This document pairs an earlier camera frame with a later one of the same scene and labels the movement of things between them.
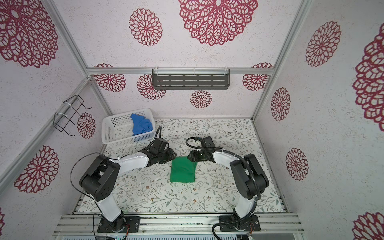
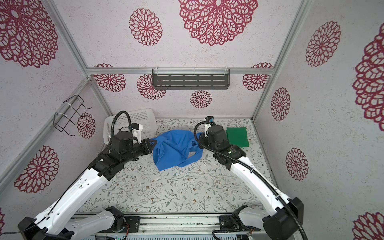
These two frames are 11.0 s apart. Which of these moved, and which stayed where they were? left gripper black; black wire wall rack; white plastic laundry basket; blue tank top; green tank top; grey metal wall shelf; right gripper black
Moved: right gripper black; blue tank top; green tank top; left gripper black
Stayed: black wire wall rack; white plastic laundry basket; grey metal wall shelf
